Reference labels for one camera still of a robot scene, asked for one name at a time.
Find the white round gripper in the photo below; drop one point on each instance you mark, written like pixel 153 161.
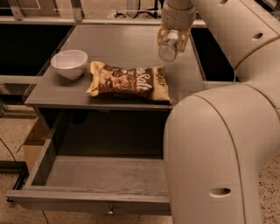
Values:
pixel 178 17

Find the clear plastic water bottle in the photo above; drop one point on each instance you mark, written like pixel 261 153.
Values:
pixel 168 50

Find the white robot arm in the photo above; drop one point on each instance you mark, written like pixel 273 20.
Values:
pixel 216 141

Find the grey cabinet with counter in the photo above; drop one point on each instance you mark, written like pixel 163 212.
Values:
pixel 90 126

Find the open grey top drawer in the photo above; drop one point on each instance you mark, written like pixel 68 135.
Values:
pixel 132 185

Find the metal drawer knob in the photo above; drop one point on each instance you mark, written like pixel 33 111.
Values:
pixel 111 211

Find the brown yellow snack bag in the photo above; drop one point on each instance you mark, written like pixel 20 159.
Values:
pixel 140 83

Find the white bowl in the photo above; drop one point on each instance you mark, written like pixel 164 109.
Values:
pixel 70 64

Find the cardboard box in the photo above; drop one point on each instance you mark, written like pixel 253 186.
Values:
pixel 33 143

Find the metal rail frame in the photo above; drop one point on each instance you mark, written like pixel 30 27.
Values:
pixel 81 12

